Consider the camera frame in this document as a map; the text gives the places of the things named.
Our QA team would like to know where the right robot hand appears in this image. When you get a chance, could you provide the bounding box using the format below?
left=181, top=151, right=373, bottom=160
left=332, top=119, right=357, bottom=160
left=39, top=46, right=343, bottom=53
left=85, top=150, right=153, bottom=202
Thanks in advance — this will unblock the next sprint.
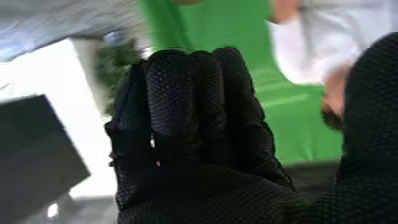
left=105, top=32, right=398, bottom=224

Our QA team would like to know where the person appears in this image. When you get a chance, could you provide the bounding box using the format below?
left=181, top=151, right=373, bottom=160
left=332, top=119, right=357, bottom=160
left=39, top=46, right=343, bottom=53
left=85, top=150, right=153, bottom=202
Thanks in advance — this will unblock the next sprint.
left=169, top=0, right=398, bottom=132

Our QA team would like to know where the blue white vase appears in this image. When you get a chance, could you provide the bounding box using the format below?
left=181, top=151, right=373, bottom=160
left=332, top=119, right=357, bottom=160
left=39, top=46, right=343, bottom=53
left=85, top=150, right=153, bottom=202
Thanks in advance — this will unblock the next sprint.
left=101, top=30, right=131, bottom=47

